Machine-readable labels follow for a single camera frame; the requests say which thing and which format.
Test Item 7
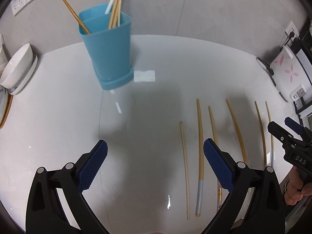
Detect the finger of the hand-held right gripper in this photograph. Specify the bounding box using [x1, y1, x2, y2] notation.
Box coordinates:
[284, 117, 305, 137]
[267, 121, 296, 149]

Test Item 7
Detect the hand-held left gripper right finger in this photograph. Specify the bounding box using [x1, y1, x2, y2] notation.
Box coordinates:
[202, 138, 285, 234]

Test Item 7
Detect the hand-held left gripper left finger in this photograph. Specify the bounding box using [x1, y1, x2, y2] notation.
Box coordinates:
[26, 140, 110, 234]

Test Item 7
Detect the plain light wooden chopstick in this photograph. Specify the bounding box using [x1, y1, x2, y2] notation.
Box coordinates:
[225, 99, 248, 164]

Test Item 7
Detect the blue plastic utensil holder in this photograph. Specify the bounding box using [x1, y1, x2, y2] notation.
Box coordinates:
[78, 4, 134, 90]

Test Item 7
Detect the brown wooden chopstick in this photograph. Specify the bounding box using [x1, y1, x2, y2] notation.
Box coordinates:
[58, 0, 91, 34]

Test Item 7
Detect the person's right hand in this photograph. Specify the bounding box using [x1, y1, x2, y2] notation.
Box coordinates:
[285, 169, 312, 205]

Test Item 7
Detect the black and white appliance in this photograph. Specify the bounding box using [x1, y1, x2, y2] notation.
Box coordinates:
[292, 17, 312, 117]

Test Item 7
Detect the white floral rice cooker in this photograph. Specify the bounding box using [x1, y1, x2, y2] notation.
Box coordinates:
[269, 47, 312, 103]

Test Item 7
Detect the round wooden tray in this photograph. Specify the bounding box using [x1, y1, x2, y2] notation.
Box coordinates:
[0, 94, 14, 128]

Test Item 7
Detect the white tape patch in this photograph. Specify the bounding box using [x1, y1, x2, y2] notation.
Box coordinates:
[134, 70, 156, 82]

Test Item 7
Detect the white ribbed plate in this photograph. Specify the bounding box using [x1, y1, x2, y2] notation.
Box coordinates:
[10, 54, 38, 95]

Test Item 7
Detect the large white bowl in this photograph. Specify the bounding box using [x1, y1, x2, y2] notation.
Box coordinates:
[0, 43, 33, 89]

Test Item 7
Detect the black rice cooker cord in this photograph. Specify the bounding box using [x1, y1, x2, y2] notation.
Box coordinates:
[256, 57, 275, 78]

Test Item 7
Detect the white wall socket with plug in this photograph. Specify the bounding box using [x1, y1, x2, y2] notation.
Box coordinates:
[285, 21, 300, 41]

